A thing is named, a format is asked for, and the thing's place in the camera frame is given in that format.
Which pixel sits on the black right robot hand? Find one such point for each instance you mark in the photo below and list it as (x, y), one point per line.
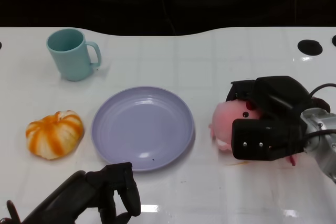
(278, 98)

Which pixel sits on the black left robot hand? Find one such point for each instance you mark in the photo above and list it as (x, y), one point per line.
(78, 195)

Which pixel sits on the pink plush doll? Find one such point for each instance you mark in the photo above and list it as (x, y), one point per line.
(224, 119)

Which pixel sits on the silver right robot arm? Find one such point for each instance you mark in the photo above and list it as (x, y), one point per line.
(321, 124)

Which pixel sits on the purple plate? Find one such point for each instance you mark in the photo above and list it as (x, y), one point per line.
(141, 127)

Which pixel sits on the orange white pumpkin toy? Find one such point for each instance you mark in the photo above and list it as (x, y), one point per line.
(52, 134)

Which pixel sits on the teal plastic mug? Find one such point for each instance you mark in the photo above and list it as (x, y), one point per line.
(71, 61)

